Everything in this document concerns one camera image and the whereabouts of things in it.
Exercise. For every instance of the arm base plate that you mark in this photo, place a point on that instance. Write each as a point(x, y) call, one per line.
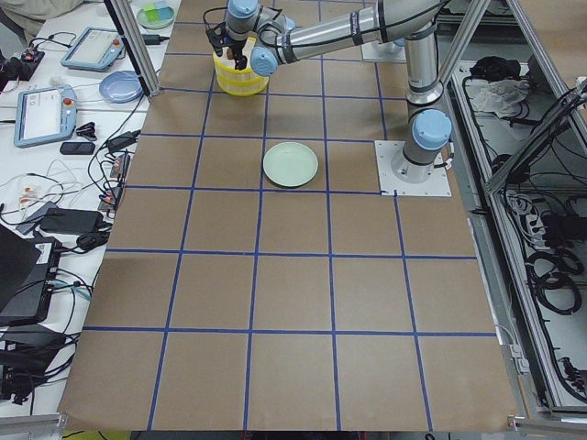
point(399, 177)
point(392, 52)

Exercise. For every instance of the near teach pendant tablet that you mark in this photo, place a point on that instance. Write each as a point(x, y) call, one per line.
point(45, 115)

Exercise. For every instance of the far teach pendant tablet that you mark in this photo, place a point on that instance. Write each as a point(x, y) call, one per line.
point(95, 50)

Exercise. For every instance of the green glass bowl with sponges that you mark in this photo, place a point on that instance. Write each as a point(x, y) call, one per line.
point(156, 15)

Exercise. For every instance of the black power brick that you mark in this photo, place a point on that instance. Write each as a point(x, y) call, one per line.
point(70, 221)

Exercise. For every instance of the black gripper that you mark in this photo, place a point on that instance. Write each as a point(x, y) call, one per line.
point(237, 48)

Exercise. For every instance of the black power adapter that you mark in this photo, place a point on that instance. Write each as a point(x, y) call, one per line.
point(153, 39)

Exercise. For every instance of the crumpled white cloth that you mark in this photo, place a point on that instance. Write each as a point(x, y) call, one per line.
point(501, 98)

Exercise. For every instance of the light green plate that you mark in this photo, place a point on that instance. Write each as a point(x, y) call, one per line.
point(290, 164)

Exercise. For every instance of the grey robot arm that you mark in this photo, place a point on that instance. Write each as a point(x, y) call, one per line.
point(263, 38)

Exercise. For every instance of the blue plate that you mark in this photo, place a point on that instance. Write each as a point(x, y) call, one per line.
point(120, 87)

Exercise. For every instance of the aluminium frame post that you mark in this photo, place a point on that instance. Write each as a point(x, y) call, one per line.
point(127, 27)

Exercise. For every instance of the black laptop computer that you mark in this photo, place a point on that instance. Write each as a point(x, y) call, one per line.
point(28, 268)

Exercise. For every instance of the teach pendant tablet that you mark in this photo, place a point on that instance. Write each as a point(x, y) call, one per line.
point(95, 50)
point(45, 115)

